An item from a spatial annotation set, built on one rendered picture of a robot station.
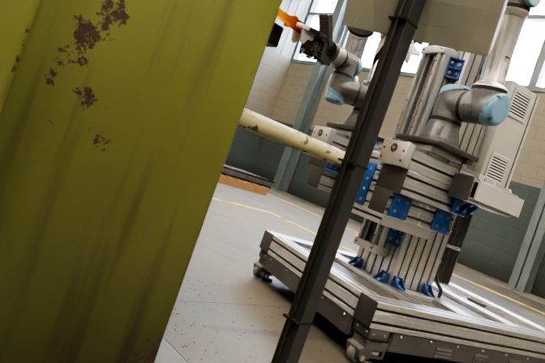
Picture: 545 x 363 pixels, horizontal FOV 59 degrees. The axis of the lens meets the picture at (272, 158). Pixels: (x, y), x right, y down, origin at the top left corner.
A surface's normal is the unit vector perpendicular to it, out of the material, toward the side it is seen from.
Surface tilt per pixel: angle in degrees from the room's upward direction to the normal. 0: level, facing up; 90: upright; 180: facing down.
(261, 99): 90
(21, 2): 90
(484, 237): 90
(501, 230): 90
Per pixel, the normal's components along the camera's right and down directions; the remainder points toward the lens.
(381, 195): -0.83, -0.29
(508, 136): 0.45, 0.15
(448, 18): -0.47, 0.36
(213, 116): 0.64, 0.22
